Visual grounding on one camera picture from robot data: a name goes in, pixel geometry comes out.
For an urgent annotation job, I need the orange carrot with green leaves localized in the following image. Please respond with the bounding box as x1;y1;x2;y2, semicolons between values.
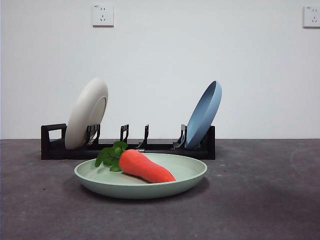
94;140;177;184

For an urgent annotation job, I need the green round plate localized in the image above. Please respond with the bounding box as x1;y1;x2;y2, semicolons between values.
73;152;208;200

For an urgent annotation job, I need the blue round plate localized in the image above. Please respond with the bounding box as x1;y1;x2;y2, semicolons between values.
184;80;223;150

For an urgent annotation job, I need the white round plate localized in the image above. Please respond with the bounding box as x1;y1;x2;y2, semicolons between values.
64;77;109;151

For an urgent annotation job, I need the black plate rack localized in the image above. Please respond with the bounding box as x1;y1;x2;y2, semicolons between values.
40;122;216;161

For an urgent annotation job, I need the white wall socket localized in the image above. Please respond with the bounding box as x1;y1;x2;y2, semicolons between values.
302;5;320;29
92;3;115;28

